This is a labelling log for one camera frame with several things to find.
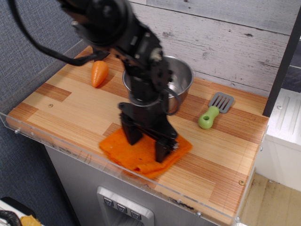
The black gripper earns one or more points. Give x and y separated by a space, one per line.
151 120

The orange towel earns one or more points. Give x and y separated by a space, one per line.
140 157

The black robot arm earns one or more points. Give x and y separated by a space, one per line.
111 25

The silver dispenser button panel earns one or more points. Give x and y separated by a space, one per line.
120 211

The stainless steel bowl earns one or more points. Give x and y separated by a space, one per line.
182 79

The grey toy fridge cabinet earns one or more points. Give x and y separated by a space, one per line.
81 176

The orange toy carrot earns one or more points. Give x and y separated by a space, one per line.
99 72

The clear acrylic table guard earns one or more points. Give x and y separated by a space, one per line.
66 111

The white toy sink unit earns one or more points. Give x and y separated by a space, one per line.
279 157

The green handled grey spatula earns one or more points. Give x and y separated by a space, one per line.
220 103

